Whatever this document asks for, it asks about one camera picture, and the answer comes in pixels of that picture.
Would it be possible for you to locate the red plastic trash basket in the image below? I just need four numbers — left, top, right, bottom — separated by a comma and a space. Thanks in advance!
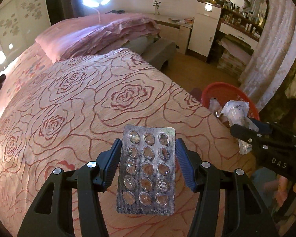
201, 82, 260, 120

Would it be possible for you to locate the folded pink quilt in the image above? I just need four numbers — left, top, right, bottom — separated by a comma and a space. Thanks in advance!
35, 13, 160, 63

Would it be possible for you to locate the person's hand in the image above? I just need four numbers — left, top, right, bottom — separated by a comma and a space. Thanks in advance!
263, 176, 296, 214

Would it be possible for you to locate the white low cabinet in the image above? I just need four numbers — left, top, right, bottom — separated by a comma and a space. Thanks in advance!
145, 13, 192, 54

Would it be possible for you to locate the cat print plastic wrapper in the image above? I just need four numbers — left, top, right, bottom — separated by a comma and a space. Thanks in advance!
220, 99, 260, 156

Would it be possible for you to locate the silver pill blister pack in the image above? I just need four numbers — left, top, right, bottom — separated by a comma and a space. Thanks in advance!
116, 125, 176, 216

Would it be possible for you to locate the clear plastic wrapper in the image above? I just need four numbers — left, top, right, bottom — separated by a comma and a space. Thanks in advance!
208, 97, 222, 118

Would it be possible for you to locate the dresser with mirror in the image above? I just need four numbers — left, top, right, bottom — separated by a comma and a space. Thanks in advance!
203, 0, 269, 78

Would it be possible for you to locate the rose in vase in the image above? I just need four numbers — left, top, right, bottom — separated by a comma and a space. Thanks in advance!
153, 0, 161, 15

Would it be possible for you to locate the rose pattern bedspread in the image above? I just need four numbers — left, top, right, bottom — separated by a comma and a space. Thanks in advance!
0, 44, 256, 236

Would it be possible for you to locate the white tall cabinet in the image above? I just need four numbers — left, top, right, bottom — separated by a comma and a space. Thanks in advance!
188, 0, 221, 61

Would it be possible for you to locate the grey bed end bench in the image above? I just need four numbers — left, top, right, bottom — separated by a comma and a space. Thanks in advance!
123, 36, 176, 71

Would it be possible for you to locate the white sliding wardrobe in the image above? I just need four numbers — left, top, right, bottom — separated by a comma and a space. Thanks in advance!
0, 0, 51, 72

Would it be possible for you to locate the patterned light curtain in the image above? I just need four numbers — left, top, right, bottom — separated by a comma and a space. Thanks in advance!
239, 0, 296, 111

